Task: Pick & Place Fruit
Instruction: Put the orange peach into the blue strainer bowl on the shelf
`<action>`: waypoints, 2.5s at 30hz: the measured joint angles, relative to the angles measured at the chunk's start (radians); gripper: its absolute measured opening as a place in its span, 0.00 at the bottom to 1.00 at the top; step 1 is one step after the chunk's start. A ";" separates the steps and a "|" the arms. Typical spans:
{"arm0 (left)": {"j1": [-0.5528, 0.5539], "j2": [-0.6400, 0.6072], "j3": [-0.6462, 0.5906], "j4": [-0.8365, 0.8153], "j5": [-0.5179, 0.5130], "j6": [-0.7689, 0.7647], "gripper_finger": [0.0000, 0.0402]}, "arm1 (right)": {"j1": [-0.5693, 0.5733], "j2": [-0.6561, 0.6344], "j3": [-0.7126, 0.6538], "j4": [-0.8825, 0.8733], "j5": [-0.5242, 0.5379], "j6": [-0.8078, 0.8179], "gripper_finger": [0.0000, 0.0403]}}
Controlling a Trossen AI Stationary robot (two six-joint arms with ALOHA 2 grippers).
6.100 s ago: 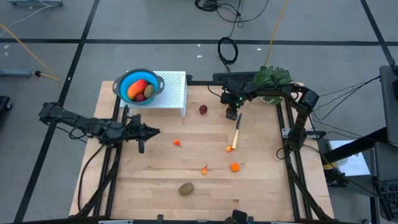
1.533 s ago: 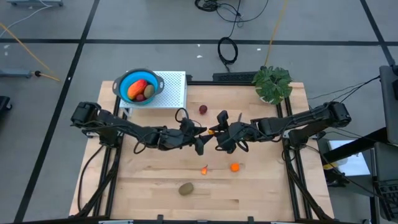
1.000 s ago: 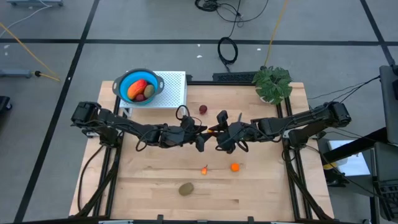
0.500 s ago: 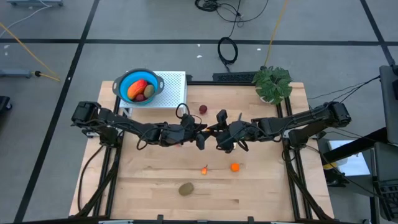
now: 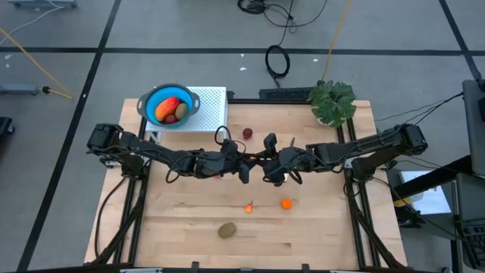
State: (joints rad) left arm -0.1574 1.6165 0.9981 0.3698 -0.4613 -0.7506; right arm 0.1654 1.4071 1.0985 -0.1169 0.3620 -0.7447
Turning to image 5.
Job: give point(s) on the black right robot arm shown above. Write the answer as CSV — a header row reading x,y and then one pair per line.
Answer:
x,y
371,144

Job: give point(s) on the white paper sheet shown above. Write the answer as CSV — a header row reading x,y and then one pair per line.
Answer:
x,y
428,197

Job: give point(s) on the brown kiwi fruit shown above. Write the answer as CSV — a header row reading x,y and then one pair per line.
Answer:
x,y
226,230
182,111

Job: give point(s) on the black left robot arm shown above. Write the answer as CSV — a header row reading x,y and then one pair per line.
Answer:
x,y
151,149

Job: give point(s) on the grey monitor back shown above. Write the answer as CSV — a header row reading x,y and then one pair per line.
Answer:
x,y
473,125

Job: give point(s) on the blue bowl with grey rim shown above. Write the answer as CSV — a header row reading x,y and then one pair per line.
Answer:
x,y
153,102

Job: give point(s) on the black aluminium table frame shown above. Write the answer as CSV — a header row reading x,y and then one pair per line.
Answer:
x,y
265,101

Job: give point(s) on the white perforated metal shelf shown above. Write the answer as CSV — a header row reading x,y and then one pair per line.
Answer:
x,y
212,113

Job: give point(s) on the red-orange toy mango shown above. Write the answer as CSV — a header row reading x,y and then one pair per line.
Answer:
x,y
166,108

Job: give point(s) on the yellow-orange toy cube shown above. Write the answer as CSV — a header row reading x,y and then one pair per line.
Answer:
x,y
248,208

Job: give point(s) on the black floor object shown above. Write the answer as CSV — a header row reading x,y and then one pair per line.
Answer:
x,y
4,125

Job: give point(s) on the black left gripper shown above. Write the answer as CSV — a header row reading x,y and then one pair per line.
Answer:
x,y
218,163

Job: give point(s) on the dark red plum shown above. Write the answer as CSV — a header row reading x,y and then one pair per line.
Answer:
x,y
247,133
170,119

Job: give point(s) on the grey stand base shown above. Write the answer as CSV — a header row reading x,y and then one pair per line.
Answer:
x,y
41,4
19,90

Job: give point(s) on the black computer keyboard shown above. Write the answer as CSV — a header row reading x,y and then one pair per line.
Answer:
x,y
475,239

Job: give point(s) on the orange toy cylinder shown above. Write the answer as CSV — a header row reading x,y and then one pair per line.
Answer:
x,y
286,204

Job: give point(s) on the green potted plant white pot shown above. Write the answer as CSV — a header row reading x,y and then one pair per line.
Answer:
x,y
333,102

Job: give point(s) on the black perforated box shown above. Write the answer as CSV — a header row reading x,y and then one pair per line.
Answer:
x,y
284,93

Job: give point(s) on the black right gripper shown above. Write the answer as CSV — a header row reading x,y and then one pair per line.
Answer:
x,y
290,161

